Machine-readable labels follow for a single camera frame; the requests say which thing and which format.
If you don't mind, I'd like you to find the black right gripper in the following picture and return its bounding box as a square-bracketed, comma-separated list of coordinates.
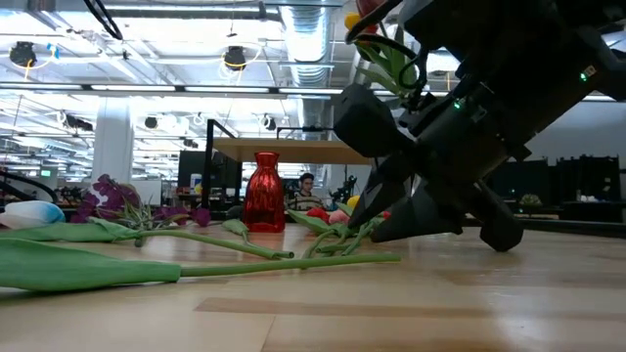
[334, 82, 534, 253]

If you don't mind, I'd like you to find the pink tulip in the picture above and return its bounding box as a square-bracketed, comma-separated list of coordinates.
[317, 208, 358, 255]

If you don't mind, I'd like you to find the dark red tulip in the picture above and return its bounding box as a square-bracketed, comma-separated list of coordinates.
[355, 0, 422, 99]

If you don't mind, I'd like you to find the purple flower bunch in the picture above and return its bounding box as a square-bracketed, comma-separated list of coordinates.
[70, 173, 212, 234]

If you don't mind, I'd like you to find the white and blue tulip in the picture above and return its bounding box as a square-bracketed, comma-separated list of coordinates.
[0, 199, 295, 261]

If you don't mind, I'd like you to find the wooden shelf with black legs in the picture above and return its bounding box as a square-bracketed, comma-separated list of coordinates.
[199, 118, 373, 229]

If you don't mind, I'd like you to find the person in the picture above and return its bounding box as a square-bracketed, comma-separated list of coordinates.
[287, 171, 327, 212]

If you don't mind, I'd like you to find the small green plant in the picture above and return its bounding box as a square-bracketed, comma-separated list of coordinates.
[517, 193, 544, 210]

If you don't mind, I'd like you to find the red glass vase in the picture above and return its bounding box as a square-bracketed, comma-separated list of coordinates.
[241, 150, 287, 234]

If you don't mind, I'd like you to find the black cabinet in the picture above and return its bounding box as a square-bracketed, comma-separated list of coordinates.
[555, 154, 622, 204]

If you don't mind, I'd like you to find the black monitor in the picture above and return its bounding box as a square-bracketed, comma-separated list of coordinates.
[176, 150, 244, 190]

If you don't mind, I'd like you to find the black ceiling device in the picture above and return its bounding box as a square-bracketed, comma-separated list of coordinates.
[223, 45, 247, 72]
[8, 40, 38, 68]

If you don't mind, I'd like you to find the ceiling light strip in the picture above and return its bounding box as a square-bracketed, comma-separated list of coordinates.
[0, 82, 290, 95]

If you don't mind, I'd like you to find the white pillar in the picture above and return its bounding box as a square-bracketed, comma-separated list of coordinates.
[90, 97, 135, 180]

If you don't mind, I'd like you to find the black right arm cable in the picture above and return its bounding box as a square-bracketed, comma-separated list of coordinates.
[349, 0, 434, 107]

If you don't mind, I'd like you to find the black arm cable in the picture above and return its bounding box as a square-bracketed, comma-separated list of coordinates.
[82, 0, 124, 41]
[349, 0, 434, 107]

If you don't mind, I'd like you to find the silver ventilation duct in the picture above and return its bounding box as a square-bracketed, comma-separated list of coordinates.
[279, 0, 346, 129]

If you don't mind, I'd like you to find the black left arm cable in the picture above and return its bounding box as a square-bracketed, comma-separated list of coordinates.
[82, 0, 124, 41]

